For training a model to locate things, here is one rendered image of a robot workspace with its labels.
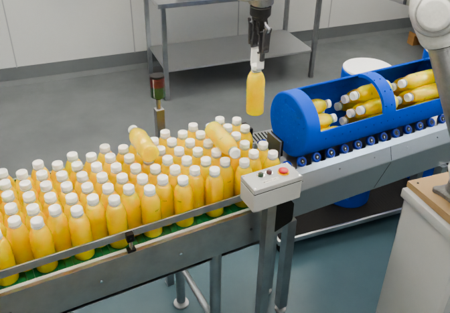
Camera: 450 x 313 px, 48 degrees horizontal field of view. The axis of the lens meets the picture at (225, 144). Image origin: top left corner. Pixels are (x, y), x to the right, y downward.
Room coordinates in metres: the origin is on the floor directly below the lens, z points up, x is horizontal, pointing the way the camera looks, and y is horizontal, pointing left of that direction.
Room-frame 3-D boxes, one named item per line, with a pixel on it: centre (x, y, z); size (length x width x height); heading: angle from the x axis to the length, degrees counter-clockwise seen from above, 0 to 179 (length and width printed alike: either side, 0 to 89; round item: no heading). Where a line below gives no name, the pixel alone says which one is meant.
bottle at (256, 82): (1.76, -0.11, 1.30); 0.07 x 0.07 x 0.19
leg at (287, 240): (1.80, -0.31, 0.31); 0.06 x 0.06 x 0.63; 28
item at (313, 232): (2.67, -0.92, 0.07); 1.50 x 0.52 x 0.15; 112
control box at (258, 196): (1.48, -0.17, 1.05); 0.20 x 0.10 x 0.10; 118
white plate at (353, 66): (2.60, -0.79, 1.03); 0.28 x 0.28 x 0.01
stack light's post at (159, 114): (1.97, 0.29, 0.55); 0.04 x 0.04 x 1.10; 28
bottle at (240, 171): (1.57, -0.07, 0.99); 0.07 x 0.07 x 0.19
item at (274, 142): (1.83, -0.21, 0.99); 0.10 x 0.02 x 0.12; 28
